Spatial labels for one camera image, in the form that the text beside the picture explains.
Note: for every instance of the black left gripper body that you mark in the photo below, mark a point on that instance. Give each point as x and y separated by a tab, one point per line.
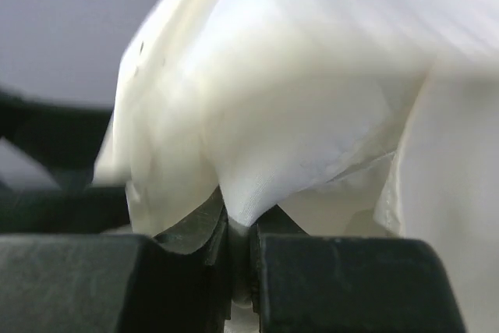
65	141

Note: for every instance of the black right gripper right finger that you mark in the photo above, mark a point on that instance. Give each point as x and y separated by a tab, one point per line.
303	283

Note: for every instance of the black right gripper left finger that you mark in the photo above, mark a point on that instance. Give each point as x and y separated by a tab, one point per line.
63	271

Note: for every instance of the cream white pillowcase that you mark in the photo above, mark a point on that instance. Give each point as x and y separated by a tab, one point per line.
391	101

